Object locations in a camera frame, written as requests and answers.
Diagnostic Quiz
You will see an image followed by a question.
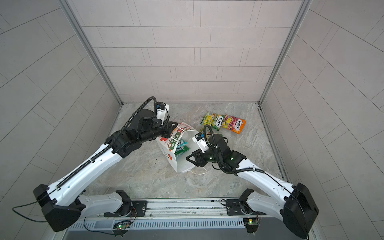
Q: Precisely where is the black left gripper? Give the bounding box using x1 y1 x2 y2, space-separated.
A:
137 119 179 145

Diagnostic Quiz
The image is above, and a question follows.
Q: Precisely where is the green snack pack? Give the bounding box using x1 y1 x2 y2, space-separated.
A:
175 145 190 157

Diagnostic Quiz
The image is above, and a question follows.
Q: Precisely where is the white floral paper bag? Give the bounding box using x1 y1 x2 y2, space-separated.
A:
156 122 207 175

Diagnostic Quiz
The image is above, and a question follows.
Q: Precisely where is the green yellow candy bag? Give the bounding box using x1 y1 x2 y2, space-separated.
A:
201 112 224 131

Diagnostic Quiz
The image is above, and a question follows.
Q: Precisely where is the orange pink candy bag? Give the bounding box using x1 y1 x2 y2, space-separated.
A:
222 115 246 134

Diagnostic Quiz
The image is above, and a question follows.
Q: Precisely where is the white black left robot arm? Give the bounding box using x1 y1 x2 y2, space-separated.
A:
33 97 178 232

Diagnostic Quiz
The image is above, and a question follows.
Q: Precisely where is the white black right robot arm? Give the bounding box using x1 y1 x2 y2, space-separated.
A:
186 133 319 240

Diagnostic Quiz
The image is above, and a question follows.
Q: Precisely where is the teal snack pack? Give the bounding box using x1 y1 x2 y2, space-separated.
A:
177 139 188 151

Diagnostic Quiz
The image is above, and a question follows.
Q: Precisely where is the white ventilation grille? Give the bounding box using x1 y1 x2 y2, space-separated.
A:
69 218 245 232

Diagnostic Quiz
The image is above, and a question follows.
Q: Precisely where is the right green circuit board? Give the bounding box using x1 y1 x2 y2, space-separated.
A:
243 218 260 234

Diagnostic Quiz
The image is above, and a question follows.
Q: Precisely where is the green circuit board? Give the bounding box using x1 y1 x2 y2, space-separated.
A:
113 220 131 231
243 218 260 234

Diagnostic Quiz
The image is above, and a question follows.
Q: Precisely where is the left green circuit board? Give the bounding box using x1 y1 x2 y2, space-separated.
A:
113 220 131 231

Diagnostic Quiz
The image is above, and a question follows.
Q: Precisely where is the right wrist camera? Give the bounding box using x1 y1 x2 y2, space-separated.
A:
192 132 209 153

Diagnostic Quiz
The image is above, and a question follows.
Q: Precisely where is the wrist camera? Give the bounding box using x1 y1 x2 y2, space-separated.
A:
156 102 170 124
192 132 209 153

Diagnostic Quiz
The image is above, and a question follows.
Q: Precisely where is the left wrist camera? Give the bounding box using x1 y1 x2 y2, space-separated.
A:
156 102 170 124

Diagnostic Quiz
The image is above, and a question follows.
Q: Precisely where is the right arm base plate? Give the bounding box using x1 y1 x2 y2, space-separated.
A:
220 199 266 216

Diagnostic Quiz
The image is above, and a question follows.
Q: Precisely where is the aluminium mounting rail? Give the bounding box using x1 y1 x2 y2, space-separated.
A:
80 196 310 221

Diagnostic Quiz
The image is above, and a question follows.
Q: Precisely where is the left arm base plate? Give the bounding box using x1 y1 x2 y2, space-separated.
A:
104 201 148 218

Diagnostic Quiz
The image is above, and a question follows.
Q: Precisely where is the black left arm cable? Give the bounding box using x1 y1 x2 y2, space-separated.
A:
11 191 58 223

